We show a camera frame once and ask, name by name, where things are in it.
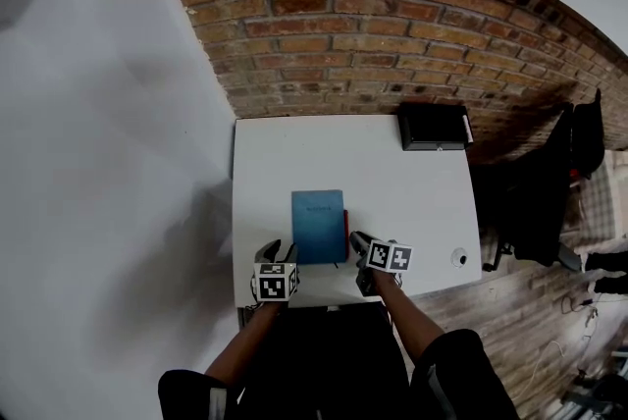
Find person's right forearm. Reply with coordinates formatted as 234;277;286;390
371;273;446;363

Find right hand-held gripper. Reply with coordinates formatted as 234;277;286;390
348;231;415;298

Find table with checked cloth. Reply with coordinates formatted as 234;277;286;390
576;150;628;245

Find black office chair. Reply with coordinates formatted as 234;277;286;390
478;88;605;272

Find blue notebook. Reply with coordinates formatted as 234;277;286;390
290;189;348;266

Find red pen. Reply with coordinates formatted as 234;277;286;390
341;208;351;262

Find black box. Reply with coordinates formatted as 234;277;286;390
396;102;475;152

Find white floor cable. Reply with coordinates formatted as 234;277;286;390
519;338;566;391

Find person's black trousers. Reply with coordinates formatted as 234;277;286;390
235;304;411;420

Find person's left forearm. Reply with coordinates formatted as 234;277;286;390
203;301;288;390

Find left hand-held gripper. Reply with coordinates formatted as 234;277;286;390
251;238;301;304

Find person's black shirt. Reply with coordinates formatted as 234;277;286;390
157;328;521;420

